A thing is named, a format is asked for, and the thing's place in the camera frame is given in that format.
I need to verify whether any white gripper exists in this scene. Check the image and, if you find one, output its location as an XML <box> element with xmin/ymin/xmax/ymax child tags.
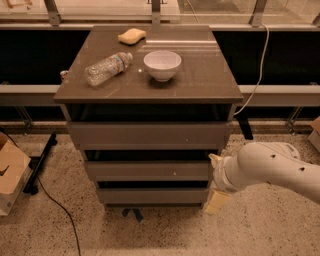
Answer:
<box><xmin>203</xmin><ymin>153</ymin><xmax>244</xmax><ymax>214</ymax></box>

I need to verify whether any grey bottom drawer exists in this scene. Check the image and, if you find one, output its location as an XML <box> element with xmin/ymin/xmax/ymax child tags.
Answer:
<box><xmin>97</xmin><ymin>189</ymin><xmax>209</xmax><ymax>204</ymax></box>

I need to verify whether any grey drawer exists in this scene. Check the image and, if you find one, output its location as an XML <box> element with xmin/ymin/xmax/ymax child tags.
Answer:
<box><xmin>67</xmin><ymin>122</ymin><xmax>230</xmax><ymax>150</ymax></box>
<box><xmin>97</xmin><ymin>189</ymin><xmax>209</xmax><ymax>204</ymax></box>
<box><xmin>85</xmin><ymin>161</ymin><xmax>213</xmax><ymax>181</ymax></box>

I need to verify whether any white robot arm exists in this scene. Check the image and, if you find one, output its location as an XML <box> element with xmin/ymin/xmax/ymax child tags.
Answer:
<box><xmin>203</xmin><ymin>142</ymin><xmax>320</xmax><ymax>214</ymax></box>

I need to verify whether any grey middle drawer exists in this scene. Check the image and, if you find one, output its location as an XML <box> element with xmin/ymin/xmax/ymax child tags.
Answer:
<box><xmin>85</xmin><ymin>161</ymin><xmax>213</xmax><ymax>181</ymax></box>

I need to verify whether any grey drawer cabinet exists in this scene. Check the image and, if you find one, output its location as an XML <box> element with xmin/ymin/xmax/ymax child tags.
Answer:
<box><xmin>54</xmin><ymin>26</ymin><xmax>243</xmax><ymax>208</ymax></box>

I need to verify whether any grey top drawer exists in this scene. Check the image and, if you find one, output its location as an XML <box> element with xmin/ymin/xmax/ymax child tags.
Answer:
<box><xmin>67</xmin><ymin>122</ymin><xmax>230</xmax><ymax>150</ymax></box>

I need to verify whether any cardboard box right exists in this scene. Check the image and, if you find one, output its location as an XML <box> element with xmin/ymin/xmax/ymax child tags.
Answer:
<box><xmin>308</xmin><ymin>116</ymin><xmax>320</xmax><ymax>152</ymax></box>

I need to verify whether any cardboard box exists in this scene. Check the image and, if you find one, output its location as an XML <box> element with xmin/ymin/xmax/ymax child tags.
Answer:
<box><xmin>308</xmin><ymin>116</ymin><xmax>320</xmax><ymax>152</ymax></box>
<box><xmin>0</xmin><ymin>134</ymin><xmax>30</xmax><ymax>216</ymax></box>

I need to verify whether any white ceramic bowl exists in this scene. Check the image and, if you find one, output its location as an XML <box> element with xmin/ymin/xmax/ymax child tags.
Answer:
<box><xmin>143</xmin><ymin>50</ymin><xmax>182</xmax><ymax>82</ymax></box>

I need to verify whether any clear plastic water bottle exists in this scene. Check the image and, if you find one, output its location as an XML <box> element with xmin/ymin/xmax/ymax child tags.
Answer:
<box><xmin>84</xmin><ymin>52</ymin><xmax>133</xmax><ymax>87</ymax></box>

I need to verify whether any yellow sponge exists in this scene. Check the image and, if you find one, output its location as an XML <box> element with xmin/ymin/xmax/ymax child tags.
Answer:
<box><xmin>118</xmin><ymin>28</ymin><xmax>146</xmax><ymax>45</ymax></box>

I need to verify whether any black stand bar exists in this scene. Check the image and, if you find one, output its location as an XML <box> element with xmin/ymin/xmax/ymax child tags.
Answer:
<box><xmin>23</xmin><ymin>134</ymin><xmax>57</xmax><ymax>195</ymax></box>

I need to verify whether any red soda can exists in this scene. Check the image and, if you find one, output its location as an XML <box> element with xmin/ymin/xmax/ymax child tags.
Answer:
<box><xmin>60</xmin><ymin>70</ymin><xmax>69</xmax><ymax>82</ymax></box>

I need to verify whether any cardboard box left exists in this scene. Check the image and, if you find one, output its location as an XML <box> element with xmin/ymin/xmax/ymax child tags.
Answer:
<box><xmin>0</xmin><ymin>134</ymin><xmax>30</xmax><ymax>216</ymax></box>

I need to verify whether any black floor cable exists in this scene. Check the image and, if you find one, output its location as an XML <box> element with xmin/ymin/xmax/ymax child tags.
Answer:
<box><xmin>0</xmin><ymin>128</ymin><xmax>82</xmax><ymax>256</ymax></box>

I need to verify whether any white cable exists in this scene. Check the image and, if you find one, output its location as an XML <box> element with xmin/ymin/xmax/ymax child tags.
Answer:
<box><xmin>233</xmin><ymin>23</ymin><xmax>270</xmax><ymax>117</ymax></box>

